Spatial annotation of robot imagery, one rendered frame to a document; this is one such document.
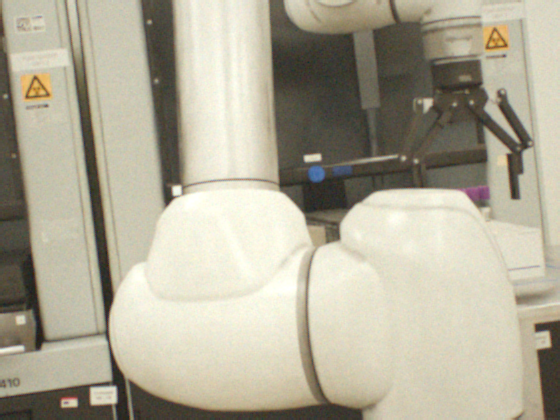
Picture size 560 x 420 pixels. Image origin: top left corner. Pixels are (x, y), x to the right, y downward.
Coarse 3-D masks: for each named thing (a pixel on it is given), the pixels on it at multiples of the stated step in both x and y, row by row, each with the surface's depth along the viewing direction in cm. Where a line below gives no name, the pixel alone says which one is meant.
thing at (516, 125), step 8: (504, 96) 173; (504, 104) 173; (504, 112) 174; (512, 112) 173; (512, 120) 173; (512, 128) 175; (520, 128) 173; (520, 136) 174; (528, 136) 173; (528, 144) 173
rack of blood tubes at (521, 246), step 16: (496, 224) 174; (512, 224) 170; (496, 240) 156; (512, 240) 156; (528, 240) 156; (512, 256) 156; (528, 256) 157; (512, 272) 156; (528, 272) 157; (544, 272) 157
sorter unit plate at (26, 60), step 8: (16, 56) 208; (24, 56) 208; (32, 56) 209; (40, 56) 209; (48, 56) 209; (56, 56) 209; (64, 56) 210; (16, 64) 208; (24, 64) 209; (32, 64) 209; (40, 64) 209; (48, 64) 209; (56, 64) 209; (64, 64) 210
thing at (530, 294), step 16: (544, 256) 180; (528, 288) 147; (544, 288) 145; (528, 304) 133; (544, 304) 132; (528, 320) 132; (544, 320) 132; (528, 336) 132; (528, 352) 132; (528, 368) 132; (528, 384) 132; (528, 400) 132; (528, 416) 132
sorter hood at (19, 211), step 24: (0, 24) 206; (0, 48) 206; (0, 72) 206; (0, 96) 207; (0, 120) 207; (0, 144) 207; (0, 168) 207; (0, 192) 207; (0, 216) 206; (24, 216) 207
